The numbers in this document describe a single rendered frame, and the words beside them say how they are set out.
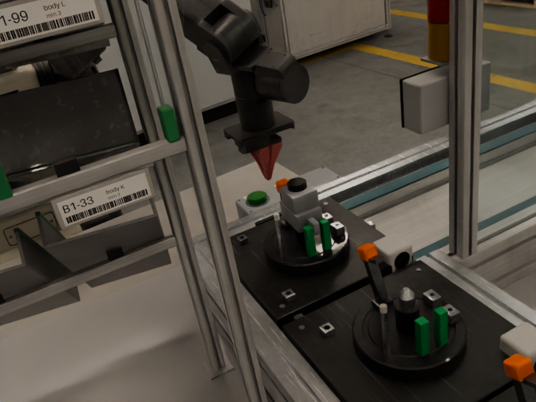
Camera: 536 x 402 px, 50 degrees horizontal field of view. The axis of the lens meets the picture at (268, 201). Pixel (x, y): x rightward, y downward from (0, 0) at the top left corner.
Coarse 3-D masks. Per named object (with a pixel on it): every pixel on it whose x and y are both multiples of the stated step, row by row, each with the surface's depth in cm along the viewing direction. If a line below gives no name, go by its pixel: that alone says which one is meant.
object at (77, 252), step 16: (48, 224) 69; (128, 224) 66; (144, 224) 69; (160, 224) 85; (48, 240) 66; (64, 240) 65; (80, 240) 66; (96, 240) 68; (112, 240) 70; (128, 240) 73; (144, 240) 75; (64, 256) 70; (80, 256) 72; (96, 256) 75; (160, 256) 86; (112, 272) 86; (128, 272) 90
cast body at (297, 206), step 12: (300, 180) 88; (288, 192) 88; (300, 192) 87; (312, 192) 87; (288, 204) 88; (300, 204) 87; (312, 204) 88; (288, 216) 90; (300, 216) 87; (312, 216) 88; (300, 228) 88
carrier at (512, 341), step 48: (432, 288) 81; (288, 336) 78; (336, 336) 76; (384, 336) 66; (432, 336) 71; (480, 336) 72; (528, 336) 68; (336, 384) 69; (384, 384) 68; (432, 384) 67; (480, 384) 66
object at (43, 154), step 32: (32, 96) 53; (64, 96) 53; (96, 96) 54; (0, 128) 52; (32, 128) 53; (64, 128) 54; (96, 128) 54; (128, 128) 55; (0, 160) 52; (32, 160) 53; (96, 160) 61
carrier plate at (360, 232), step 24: (336, 216) 101; (360, 240) 94; (240, 264) 93; (264, 264) 92; (360, 264) 88; (384, 264) 88; (264, 288) 87; (288, 288) 86; (312, 288) 85; (336, 288) 84; (360, 288) 86; (288, 312) 82
